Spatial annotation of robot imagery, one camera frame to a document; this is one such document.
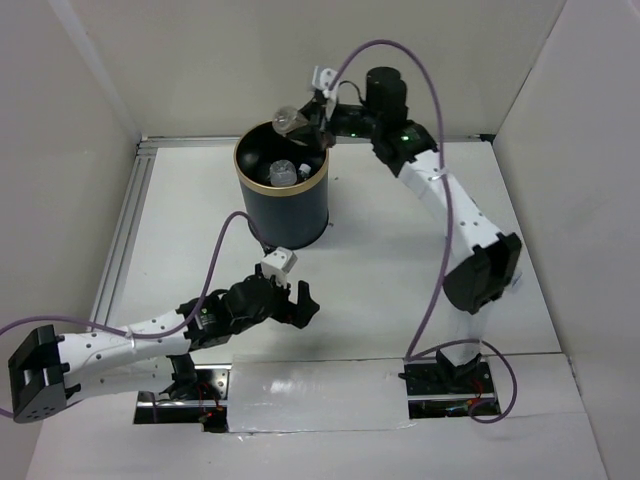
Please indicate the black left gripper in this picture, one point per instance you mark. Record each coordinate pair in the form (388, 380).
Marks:
(301, 313)

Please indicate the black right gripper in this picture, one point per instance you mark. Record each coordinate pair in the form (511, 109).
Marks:
(314, 113)

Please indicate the clear bottle orange cap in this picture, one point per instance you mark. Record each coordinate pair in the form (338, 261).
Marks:
(287, 120)

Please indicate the clear jar with metal lid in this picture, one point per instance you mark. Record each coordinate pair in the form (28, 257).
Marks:
(282, 173)

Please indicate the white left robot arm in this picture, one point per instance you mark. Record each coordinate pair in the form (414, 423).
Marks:
(49, 372)

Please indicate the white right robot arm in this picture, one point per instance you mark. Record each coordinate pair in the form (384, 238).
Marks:
(481, 258)

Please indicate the dark blue gold-rimmed bin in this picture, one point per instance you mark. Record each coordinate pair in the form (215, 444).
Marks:
(291, 217)

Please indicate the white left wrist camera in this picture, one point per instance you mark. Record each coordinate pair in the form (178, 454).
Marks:
(281, 257)

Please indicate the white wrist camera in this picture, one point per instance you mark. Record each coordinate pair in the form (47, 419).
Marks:
(323, 79)
(281, 257)

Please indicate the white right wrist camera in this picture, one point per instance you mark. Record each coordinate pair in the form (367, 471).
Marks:
(323, 79)

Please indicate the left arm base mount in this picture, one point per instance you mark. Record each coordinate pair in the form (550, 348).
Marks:
(198, 395)

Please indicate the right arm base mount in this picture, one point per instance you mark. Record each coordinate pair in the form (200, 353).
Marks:
(436, 388)

